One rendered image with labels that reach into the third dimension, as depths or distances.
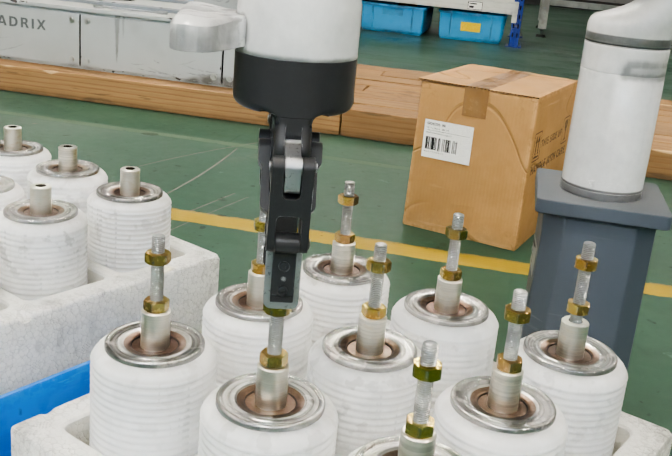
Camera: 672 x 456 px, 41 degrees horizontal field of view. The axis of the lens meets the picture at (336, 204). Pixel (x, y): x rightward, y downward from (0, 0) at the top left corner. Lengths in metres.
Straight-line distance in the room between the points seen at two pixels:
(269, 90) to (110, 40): 2.28
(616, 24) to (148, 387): 0.62
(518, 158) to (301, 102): 1.21
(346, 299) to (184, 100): 1.87
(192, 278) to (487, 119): 0.82
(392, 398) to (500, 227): 1.09
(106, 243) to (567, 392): 0.55
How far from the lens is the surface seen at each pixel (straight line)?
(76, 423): 0.76
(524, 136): 1.70
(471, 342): 0.78
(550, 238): 1.06
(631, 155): 1.04
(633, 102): 1.03
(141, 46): 2.76
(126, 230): 1.03
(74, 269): 0.99
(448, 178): 1.77
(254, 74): 0.53
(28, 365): 0.96
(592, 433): 0.76
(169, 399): 0.68
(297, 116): 0.53
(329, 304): 0.84
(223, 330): 0.76
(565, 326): 0.75
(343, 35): 0.53
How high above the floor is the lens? 0.57
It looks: 17 degrees down
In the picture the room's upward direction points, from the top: 5 degrees clockwise
